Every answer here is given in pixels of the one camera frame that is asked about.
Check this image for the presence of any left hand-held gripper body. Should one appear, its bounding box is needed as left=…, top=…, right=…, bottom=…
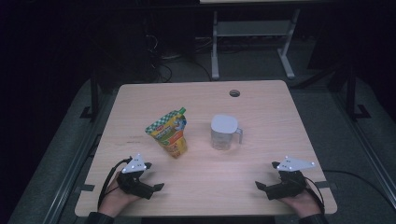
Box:
left=116, top=153, right=156, bottom=201

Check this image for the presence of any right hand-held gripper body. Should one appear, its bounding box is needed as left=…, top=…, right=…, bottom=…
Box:
left=265, top=156, right=316, bottom=201

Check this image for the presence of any yellow spouted pouch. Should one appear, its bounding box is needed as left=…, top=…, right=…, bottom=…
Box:
left=145, top=106, right=189, bottom=159

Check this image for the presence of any clear pitcher with white lid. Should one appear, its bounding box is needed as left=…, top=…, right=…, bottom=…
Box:
left=210, top=114, right=244, bottom=151

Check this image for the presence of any person's left hand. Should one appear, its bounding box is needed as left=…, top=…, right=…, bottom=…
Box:
left=98, top=172, right=141, bottom=217

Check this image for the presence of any person's right hand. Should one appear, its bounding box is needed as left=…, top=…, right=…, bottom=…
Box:
left=278, top=183, right=323, bottom=218

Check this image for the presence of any black metal stand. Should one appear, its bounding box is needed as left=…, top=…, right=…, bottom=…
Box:
left=79, top=77, right=101, bottom=122
left=345, top=62, right=372, bottom=122

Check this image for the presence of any black floor cable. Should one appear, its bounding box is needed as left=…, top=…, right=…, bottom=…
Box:
left=321, top=169, right=396, bottom=210

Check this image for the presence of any tangle of dark floor cables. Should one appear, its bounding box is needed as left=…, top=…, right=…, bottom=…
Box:
left=144, top=34, right=213, bottom=84

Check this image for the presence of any white metal shelf frame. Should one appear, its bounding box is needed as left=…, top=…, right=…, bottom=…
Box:
left=199, top=0, right=331, bottom=81

